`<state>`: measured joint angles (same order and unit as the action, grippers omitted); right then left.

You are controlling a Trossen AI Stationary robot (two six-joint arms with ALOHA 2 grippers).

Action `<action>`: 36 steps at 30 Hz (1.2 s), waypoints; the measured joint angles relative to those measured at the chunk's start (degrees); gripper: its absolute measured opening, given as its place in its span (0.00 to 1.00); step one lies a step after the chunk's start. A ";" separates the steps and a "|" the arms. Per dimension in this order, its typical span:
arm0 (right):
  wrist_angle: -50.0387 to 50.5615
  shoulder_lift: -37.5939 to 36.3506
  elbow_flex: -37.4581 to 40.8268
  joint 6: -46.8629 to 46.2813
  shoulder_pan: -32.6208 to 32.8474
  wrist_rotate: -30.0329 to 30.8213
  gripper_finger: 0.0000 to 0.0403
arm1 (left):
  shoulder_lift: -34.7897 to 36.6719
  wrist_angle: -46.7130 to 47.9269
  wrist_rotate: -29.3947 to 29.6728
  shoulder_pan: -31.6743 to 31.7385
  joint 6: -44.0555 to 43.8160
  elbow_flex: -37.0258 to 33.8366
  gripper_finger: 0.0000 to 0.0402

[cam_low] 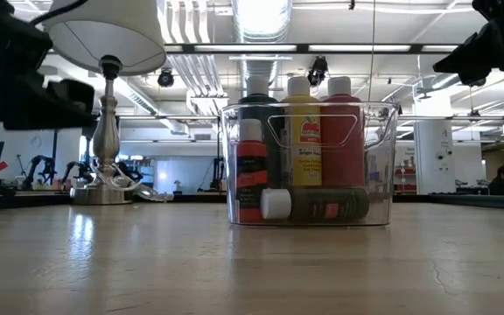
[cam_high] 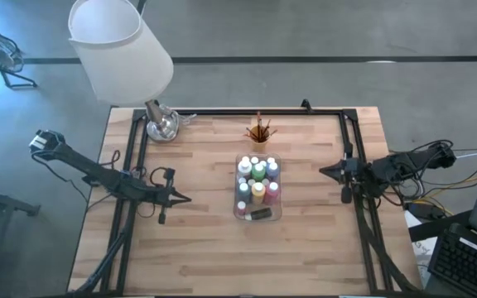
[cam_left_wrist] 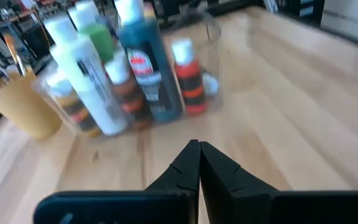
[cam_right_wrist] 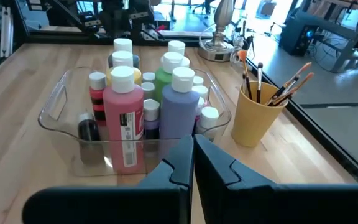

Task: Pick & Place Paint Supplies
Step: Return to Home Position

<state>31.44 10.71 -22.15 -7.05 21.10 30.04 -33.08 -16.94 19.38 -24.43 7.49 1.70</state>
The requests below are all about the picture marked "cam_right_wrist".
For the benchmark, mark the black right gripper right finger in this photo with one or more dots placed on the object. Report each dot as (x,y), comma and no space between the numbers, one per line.
(275,205)

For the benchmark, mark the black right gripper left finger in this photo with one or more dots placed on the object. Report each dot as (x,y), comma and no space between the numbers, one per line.
(120,205)

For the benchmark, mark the teal large paint bottle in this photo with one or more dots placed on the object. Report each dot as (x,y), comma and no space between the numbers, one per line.
(123,45)

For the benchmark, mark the yellow large paint bottle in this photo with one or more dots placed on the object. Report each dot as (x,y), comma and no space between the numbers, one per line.
(122,59)

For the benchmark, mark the white large paint bottle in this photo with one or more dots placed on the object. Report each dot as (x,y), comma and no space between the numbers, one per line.
(176,48)

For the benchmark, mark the green large paint bottle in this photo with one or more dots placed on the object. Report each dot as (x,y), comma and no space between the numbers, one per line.
(163,81)

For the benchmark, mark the dark umber small paint bottle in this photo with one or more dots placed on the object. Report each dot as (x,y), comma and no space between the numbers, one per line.
(88,130)

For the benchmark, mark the orange plastic cup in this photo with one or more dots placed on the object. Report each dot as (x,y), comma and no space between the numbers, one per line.
(253,121)

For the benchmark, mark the pink large paint bottle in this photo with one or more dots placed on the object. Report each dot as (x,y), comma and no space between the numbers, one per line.
(123,118)

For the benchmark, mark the light purple small paint bottle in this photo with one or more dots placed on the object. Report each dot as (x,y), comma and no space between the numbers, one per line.
(151,121)

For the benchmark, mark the magenta small paint bottle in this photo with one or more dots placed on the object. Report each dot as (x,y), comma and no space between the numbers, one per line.
(200,91)

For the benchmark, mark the clear plastic bin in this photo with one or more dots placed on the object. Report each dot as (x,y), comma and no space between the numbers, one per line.
(61,124)

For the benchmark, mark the blue large paint bottle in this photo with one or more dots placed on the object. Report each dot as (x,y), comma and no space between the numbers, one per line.
(179,109)

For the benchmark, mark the light pink small paint bottle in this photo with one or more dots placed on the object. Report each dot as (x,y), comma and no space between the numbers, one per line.
(200,104)

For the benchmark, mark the grey small paint bottle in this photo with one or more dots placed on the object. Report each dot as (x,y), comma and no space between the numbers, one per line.
(209,119)

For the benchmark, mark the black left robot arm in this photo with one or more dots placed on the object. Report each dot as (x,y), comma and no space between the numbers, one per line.
(110,15)

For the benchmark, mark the chrome lamp base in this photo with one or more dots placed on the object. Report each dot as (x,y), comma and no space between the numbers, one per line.
(217,46)

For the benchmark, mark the clear plastic wrap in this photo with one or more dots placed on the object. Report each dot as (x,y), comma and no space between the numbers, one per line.
(238,40)

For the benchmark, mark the white vertical bar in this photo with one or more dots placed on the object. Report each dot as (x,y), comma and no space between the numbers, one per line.
(6,31)

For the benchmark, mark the grey metal desk frame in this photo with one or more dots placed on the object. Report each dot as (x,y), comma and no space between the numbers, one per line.
(346,34)

